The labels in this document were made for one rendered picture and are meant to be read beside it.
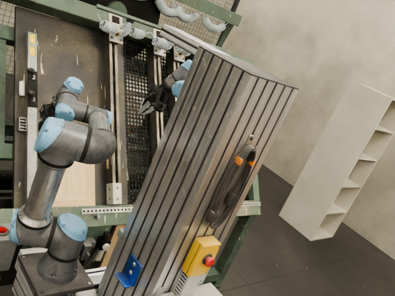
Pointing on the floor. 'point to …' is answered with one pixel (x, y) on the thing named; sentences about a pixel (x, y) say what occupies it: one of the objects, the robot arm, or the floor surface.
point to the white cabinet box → (341, 161)
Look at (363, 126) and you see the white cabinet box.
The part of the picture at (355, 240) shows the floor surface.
